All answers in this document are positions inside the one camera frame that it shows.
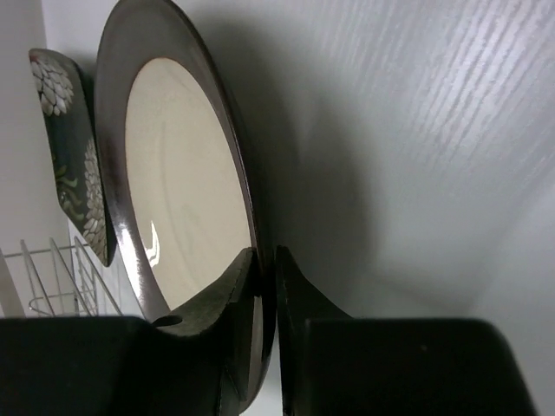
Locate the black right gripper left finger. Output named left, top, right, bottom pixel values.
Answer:
left=152, top=248, right=259, bottom=415

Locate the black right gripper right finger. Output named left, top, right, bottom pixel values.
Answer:
left=275, top=246, right=360, bottom=415

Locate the black square floral plate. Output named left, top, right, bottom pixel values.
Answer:
left=29, top=49, right=115, bottom=267

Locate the wire dish rack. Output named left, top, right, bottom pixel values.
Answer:
left=1, top=237, right=133, bottom=318

